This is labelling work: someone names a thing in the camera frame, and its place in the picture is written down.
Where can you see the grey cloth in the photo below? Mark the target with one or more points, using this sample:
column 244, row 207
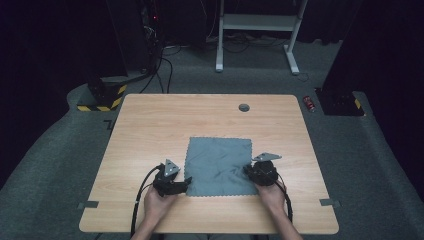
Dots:
column 218, row 166

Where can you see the person's left hand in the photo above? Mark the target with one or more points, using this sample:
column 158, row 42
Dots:
column 160, row 205

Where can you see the person's right hand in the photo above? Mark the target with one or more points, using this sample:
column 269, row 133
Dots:
column 273, row 196

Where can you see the grey round table grommet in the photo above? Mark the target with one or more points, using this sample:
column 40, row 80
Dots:
column 244, row 107

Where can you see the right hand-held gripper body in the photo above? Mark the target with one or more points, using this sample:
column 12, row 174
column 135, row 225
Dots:
column 265, row 173

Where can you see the black stand base yellow tape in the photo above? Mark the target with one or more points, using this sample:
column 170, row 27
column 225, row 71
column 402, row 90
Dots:
column 340, row 103

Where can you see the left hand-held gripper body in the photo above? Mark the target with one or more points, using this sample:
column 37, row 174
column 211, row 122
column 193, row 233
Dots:
column 168, row 185

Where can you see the black yellow striped stand base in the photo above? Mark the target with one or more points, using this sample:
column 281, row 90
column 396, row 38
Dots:
column 103, row 96

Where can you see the black computer tower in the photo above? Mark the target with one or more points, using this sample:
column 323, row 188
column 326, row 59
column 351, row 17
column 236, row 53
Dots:
column 151, row 33

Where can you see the white metal stand frame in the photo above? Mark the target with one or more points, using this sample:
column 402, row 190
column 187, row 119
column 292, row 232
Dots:
column 256, row 22

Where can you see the red can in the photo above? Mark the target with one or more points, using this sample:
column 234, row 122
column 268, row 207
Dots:
column 309, row 103

